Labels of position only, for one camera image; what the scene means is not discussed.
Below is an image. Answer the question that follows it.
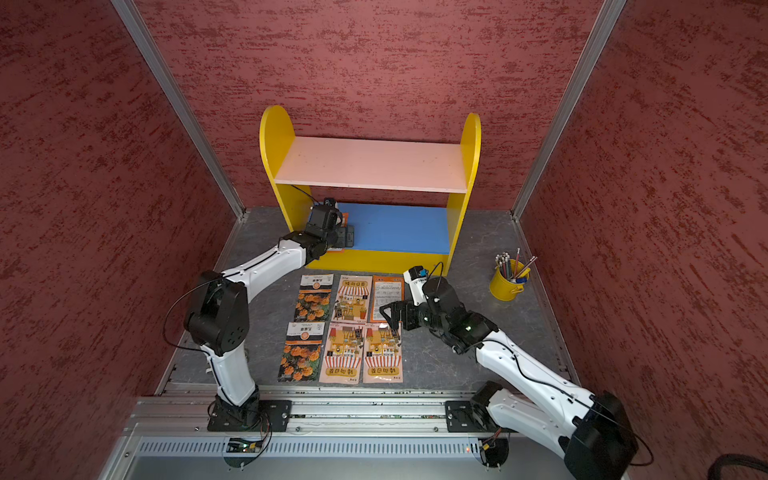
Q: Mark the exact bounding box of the orange bordered seed bag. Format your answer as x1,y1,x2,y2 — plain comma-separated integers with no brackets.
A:
370,275,405,323

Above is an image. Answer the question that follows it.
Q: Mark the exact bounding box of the marigold seed bag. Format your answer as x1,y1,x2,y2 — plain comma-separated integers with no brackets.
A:
293,274,334,322
277,322,326,383

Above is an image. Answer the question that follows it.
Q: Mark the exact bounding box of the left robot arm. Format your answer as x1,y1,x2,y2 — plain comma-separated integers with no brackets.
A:
182,198,346,432

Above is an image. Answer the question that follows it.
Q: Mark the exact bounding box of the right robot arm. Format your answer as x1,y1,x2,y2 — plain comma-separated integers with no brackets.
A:
379,268,644,479

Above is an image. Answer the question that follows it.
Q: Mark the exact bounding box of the yellow wooden shelf unit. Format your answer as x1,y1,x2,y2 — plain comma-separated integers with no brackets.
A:
259,105,482,274

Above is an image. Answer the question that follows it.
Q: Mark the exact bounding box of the yellow pen holder cup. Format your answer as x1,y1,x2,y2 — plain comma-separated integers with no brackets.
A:
489,249,538,302

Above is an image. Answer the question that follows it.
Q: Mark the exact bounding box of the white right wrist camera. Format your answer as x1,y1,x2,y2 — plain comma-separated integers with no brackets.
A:
403,265,428,306

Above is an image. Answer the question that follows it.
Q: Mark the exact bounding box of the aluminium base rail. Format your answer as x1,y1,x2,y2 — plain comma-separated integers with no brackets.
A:
95,383,631,480

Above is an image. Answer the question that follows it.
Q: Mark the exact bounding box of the aluminium corner post left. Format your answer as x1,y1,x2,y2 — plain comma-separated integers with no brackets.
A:
111,0,247,221

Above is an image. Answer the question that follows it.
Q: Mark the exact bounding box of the aluminium corner post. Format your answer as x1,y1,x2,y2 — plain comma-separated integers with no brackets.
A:
511,0,627,224
111,0,247,221

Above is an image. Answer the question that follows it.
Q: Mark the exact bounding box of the aluminium corner post right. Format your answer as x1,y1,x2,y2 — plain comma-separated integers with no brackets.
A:
511,0,627,224

